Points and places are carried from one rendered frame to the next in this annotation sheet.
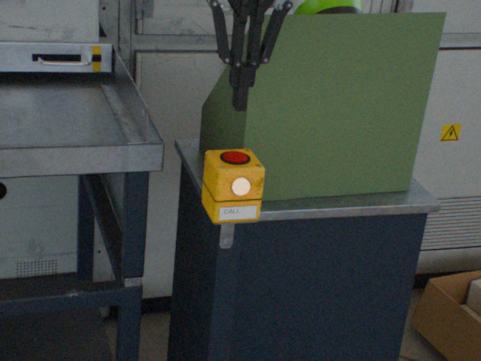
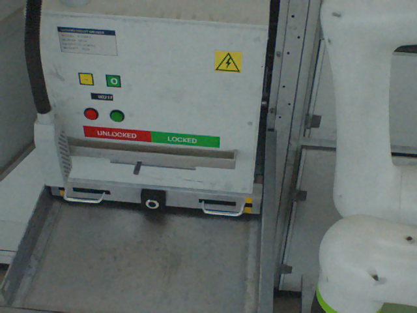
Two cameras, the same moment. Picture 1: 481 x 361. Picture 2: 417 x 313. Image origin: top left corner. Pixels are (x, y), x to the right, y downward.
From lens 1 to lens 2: 0.91 m
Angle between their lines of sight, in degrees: 26
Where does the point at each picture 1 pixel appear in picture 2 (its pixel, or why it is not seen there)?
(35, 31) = (202, 184)
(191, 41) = not seen: hidden behind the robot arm
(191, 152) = (309, 298)
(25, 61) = (193, 202)
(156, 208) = (306, 244)
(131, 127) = (251, 303)
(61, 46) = (221, 196)
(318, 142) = not seen: outside the picture
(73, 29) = (232, 184)
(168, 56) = (328, 154)
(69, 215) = not seen: hidden behind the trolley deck
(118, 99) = (255, 254)
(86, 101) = (229, 252)
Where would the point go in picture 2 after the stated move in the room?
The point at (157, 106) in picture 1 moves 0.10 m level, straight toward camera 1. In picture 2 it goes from (315, 184) to (308, 206)
